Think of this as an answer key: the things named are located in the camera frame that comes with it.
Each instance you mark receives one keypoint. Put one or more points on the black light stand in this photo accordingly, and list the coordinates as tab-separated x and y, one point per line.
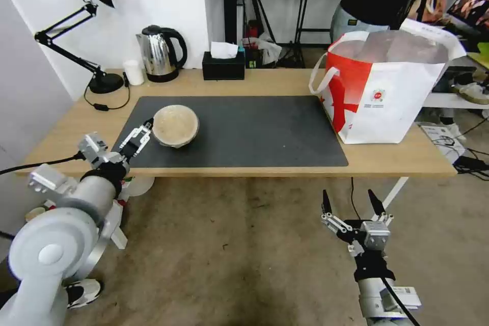
252	5

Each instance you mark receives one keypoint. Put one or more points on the white plastic cup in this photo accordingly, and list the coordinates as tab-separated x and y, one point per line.
133	73

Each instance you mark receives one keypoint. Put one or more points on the steel electric kettle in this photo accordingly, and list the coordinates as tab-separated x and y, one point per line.
156	51

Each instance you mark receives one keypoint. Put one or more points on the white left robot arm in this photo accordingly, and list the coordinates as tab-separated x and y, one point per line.
57	226

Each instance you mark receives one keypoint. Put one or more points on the white plastic bucket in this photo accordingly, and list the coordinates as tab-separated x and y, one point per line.
142	185

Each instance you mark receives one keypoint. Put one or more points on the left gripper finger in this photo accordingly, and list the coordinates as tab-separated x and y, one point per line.
133	133
143	140

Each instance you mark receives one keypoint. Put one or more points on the paper bowl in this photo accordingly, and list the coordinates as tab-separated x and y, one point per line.
175	123

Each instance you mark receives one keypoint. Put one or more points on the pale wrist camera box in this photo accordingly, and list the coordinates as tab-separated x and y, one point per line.
376	236
93	145

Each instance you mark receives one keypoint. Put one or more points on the black tissue box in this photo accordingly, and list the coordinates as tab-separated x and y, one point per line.
223	68

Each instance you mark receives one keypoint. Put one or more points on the white plastic bag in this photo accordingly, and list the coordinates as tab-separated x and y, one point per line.
269	50

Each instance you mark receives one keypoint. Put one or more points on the white black sneaker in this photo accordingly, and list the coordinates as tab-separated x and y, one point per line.
84	292

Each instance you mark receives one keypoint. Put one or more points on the black desk mat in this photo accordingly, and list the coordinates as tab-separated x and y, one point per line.
248	131

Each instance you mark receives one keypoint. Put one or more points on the white box on floor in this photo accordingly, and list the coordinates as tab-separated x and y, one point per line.
443	137

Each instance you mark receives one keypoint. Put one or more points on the black power adaptor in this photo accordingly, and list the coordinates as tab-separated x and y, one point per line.
471	163

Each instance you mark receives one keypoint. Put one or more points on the black desk lamp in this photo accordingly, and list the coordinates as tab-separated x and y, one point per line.
103	82

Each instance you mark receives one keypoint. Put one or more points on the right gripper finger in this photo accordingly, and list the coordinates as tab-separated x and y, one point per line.
327	207
377	205

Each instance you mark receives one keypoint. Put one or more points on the white tissue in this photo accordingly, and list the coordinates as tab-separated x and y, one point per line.
223	50

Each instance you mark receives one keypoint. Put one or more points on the black box with green label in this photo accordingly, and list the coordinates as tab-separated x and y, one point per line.
253	59

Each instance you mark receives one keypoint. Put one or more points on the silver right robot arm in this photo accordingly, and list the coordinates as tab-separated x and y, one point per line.
374	301

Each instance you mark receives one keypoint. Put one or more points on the red white takeout bag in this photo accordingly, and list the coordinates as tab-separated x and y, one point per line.
389	104

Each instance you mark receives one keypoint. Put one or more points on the beige shoes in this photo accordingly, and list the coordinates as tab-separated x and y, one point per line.
471	92

